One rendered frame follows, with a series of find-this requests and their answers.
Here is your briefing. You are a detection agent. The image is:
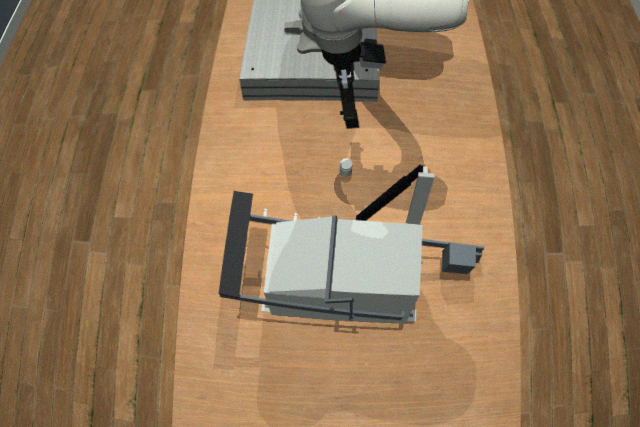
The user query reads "black long thin rod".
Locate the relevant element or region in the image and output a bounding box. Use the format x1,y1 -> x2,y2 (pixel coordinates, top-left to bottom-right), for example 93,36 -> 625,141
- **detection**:
356,165 -> 427,221

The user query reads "grey cylinder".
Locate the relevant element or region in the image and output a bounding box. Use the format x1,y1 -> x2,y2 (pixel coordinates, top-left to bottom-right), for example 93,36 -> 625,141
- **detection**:
340,158 -> 352,177

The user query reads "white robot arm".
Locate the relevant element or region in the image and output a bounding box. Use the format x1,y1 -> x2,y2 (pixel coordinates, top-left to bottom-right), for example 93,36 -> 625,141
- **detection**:
284,0 -> 469,69

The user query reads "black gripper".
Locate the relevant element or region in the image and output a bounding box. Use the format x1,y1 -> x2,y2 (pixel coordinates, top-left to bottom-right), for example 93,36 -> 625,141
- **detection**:
321,43 -> 361,129

